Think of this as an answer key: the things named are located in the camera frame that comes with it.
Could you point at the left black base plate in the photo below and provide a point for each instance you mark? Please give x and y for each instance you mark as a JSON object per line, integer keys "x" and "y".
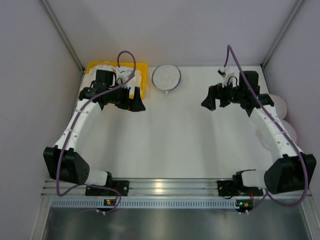
{"x": 117, "y": 187}

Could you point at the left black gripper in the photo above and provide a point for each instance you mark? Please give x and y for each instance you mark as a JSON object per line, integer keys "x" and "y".
{"x": 125, "y": 100}

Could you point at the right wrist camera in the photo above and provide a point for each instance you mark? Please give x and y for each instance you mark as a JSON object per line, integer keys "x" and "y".
{"x": 227, "y": 73}

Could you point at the right aluminium frame post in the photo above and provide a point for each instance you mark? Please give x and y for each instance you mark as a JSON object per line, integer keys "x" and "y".
{"x": 288, "y": 21}

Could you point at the lower pink-trimmed laundry bag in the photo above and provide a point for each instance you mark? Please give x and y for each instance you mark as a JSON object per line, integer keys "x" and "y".
{"x": 288, "y": 127}

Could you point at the aluminium front rail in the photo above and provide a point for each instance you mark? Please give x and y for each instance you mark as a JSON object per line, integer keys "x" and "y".
{"x": 163, "y": 187}

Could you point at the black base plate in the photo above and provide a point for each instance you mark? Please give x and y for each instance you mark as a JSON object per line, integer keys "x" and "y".
{"x": 228, "y": 189}
{"x": 117, "y": 187}

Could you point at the pink-trimmed laundry bag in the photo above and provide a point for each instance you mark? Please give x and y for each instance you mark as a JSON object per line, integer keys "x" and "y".
{"x": 288, "y": 127}
{"x": 280, "y": 105}

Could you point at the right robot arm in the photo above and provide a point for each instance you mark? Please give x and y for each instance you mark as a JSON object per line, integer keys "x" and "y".
{"x": 291, "y": 169}

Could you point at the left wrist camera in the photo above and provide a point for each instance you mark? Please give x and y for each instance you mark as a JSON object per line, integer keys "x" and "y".
{"x": 124, "y": 76}

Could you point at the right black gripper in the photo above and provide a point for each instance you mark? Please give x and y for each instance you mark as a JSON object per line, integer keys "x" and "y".
{"x": 220, "y": 94}

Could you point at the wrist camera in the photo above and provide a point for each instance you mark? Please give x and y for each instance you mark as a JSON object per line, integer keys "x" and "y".
{"x": 124, "y": 76}
{"x": 227, "y": 73}

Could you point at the upper pink-trimmed laundry bag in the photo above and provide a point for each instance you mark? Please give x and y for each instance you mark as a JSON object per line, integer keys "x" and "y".
{"x": 280, "y": 105}

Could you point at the aluminium frame post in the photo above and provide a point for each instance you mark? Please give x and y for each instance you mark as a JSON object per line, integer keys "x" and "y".
{"x": 288, "y": 21}
{"x": 61, "y": 33}

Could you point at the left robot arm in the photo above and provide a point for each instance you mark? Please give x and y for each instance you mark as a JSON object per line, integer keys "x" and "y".
{"x": 120, "y": 86}

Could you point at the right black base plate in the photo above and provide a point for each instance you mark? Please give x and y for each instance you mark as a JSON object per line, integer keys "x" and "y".
{"x": 228, "y": 189}

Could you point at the clear mesh laundry bag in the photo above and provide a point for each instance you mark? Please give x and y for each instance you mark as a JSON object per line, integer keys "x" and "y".
{"x": 166, "y": 77}

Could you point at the left aluminium frame post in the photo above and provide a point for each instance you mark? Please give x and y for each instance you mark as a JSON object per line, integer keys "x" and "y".
{"x": 61, "y": 33}

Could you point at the yellow plastic bin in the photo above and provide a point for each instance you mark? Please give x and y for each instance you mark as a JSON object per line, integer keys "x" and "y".
{"x": 125, "y": 69}

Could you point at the slotted white cable duct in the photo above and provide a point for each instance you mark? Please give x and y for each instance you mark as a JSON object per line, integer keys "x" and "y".
{"x": 148, "y": 203}

